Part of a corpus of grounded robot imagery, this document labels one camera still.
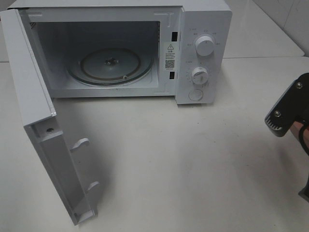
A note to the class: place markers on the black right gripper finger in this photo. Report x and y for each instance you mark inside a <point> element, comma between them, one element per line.
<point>304,193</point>

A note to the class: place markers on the white microwave oven body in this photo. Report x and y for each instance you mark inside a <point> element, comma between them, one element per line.
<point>70,28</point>

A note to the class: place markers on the white upper power knob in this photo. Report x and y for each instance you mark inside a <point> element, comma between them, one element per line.
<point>204,45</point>

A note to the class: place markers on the round door release button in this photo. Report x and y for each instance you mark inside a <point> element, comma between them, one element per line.
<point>195,95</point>

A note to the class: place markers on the white timer knob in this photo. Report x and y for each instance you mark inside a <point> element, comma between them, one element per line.
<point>199,75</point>

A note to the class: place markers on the glass microwave turntable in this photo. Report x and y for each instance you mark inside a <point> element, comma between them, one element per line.
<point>110,66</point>

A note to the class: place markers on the pink round plate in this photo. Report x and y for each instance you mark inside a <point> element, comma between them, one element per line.
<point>300,130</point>

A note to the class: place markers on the white warning label sticker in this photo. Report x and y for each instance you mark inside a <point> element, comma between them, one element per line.
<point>170,56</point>

